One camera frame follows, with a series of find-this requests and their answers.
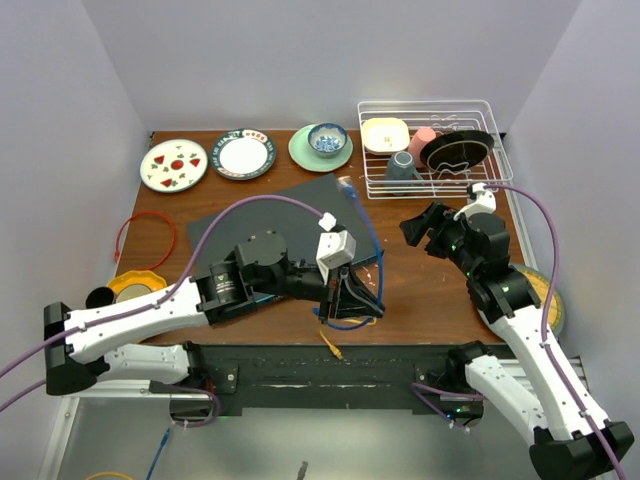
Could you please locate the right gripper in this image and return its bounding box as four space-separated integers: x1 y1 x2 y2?
399 200 479 277

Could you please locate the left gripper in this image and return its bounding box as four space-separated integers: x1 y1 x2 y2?
254 261 384 325

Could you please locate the blue ethernet cable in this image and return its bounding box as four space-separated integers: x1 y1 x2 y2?
319 180 387 331

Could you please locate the black network switch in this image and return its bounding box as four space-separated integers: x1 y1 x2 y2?
192 174 377 274

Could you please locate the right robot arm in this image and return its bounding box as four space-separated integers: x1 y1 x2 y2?
400 202 634 479

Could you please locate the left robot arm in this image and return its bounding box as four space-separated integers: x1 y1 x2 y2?
44 230 385 396

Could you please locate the grey mug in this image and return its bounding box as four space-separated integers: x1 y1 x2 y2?
384 151 422 196

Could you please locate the black round plate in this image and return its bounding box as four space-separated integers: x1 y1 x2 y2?
420 130 495 174

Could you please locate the pink cup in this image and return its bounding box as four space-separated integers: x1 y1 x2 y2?
407 127 437 164

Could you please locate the cream square plate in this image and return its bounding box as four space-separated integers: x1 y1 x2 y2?
360 117 410 154

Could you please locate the blue white patterned bowl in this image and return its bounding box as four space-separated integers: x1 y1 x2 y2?
307 123 348 158

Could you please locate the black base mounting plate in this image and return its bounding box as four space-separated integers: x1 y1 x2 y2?
181 344 484 422

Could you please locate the light green plate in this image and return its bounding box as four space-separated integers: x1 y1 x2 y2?
288 124 354 173

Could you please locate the grey plate with yellow mat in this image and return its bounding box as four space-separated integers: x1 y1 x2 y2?
513 264 565 337

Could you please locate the white plate dark green rim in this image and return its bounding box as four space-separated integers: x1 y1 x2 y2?
210 128 277 181

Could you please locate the yellow scalloped plate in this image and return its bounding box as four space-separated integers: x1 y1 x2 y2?
107 270 167 295

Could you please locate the white strawberry pattern plate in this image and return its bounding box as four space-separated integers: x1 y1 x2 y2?
139 139 208 194

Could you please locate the beige bowl on yellow plate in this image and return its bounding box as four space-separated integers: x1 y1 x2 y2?
115 284 152 303

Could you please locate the black cup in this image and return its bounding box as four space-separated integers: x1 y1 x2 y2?
85 286 116 309

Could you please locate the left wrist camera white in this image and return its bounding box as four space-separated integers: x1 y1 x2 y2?
316 229 356 281

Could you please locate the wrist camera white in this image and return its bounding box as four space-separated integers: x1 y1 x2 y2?
316 229 356 281
453 182 496 221

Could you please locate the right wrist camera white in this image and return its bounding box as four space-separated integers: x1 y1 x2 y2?
453 182 496 221

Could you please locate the white wire dish rack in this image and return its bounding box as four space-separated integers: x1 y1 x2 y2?
357 100 513 200

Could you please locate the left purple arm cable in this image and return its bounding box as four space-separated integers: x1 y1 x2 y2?
0 194 326 414

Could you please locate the aluminium frame rail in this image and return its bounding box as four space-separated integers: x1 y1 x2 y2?
37 349 614 480

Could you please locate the blue cable on floor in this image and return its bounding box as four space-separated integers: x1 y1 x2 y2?
144 427 172 480

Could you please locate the red ethernet cable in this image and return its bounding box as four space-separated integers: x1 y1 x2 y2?
113 210 177 271

